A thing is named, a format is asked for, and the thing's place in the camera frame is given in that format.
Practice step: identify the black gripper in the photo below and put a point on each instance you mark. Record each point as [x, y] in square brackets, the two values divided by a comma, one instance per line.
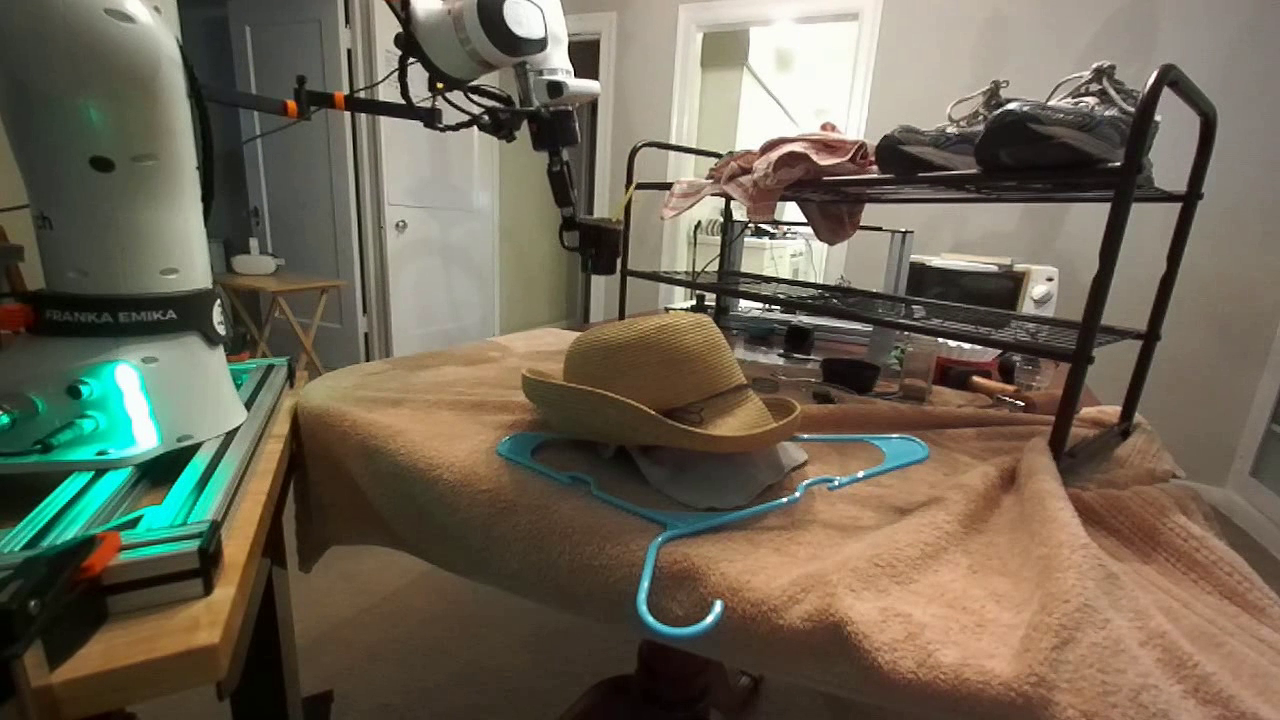
[558, 143]

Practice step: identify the black cup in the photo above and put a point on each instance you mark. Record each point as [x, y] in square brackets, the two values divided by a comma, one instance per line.
[598, 244]

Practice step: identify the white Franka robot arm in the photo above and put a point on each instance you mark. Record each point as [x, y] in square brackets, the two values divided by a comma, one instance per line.
[105, 162]

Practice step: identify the black metal shelf rack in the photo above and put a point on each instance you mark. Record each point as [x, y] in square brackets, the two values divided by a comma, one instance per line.
[987, 190]

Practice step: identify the large brown towel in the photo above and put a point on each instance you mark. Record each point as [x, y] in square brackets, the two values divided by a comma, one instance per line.
[935, 572]

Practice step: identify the white door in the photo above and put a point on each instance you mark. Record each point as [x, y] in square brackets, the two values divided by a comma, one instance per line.
[442, 241]

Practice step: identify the tan straw hat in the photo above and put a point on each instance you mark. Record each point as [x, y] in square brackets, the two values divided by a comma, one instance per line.
[654, 365]

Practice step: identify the blue plastic clothes hanger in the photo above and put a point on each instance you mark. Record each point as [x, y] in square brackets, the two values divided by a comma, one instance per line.
[530, 451]

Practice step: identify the small wooden folding table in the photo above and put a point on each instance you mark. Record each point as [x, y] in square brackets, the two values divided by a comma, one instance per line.
[282, 286]

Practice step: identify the white bowl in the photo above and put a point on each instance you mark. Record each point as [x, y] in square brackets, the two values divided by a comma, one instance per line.
[256, 267]

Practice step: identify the gray cap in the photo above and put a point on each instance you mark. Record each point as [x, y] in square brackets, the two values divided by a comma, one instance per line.
[721, 477]

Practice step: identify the small black bowl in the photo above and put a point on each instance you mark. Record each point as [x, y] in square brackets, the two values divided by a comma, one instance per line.
[848, 374]

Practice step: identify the white toaster oven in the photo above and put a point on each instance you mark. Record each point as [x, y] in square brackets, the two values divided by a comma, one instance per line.
[981, 280]

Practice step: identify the black gray sneaker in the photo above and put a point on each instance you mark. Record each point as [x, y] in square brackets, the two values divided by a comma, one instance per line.
[1101, 80]
[1055, 138]

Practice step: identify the dark brown stool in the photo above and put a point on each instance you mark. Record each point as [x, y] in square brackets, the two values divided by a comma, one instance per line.
[683, 685]

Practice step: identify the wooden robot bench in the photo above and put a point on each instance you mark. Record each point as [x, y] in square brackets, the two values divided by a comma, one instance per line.
[201, 626]

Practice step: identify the aluminium rail base frame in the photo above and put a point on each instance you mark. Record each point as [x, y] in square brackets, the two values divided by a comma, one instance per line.
[172, 514]

